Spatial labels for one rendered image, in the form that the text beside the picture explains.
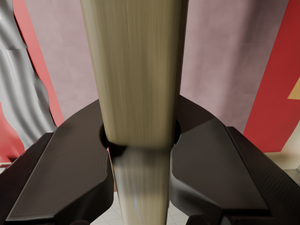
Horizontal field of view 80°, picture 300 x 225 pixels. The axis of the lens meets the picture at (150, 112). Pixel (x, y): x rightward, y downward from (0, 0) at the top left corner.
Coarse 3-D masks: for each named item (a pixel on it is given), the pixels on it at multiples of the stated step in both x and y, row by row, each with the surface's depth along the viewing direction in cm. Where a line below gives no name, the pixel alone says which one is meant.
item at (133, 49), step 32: (96, 0) 5; (128, 0) 5; (160, 0) 5; (96, 32) 5; (128, 32) 5; (160, 32) 5; (96, 64) 6; (128, 64) 5; (160, 64) 6; (128, 96) 6; (160, 96) 6; (128, 128) 7; (160, 128) 7; (128, 160) 8; (160, 160) 8; (128, 192) 9; (160, 192) 9; (128, 224) 11; (160, 224) 11
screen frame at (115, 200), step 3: (297, 168) 37; (285, 171) 37; (288, 171) 37; (291, 171) 37; (294, 171) 37; (297, 171) 37; (288, 174) 36; (291, 174) 36; (294, 174) 36; (297, 174) 36; (291, 177) 36; (294, 177) 36; (297, 177) 36; (114, 180) 36; (294, 180) 35; (297, 180) 35; (114, 183) 35; (297, 183) 35; (114, 186) 35; (114, 189) 34; (114, 192) 34; (114, 195) 34; (114, 198) 35; (117, 198) 35; (114, 201) 36; (117, 201) 36
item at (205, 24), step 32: (32, 0) 20; (64, 0) 20; (192, 0) 21; (224, 0) 21; (256, 0) 21; (288, 0) 21; (32, 32) 22; (64, 32) 22; (192, 32) 22; (224, 32) 23; (256, 32) 23; (288, 32) 23
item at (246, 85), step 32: (32, 64) 24; (64, 64) 24; (192, 64) 25; (224, 64) 25; (256, 64) 25; (288, 64) 25; (64, 96) 27; (96, 96) 27; (192, 96) 27; (224, 96) 28; (256, 96) 28; (0, 128) 29; (256, 128) 31; (288, 128) 31; (0, 160) 33
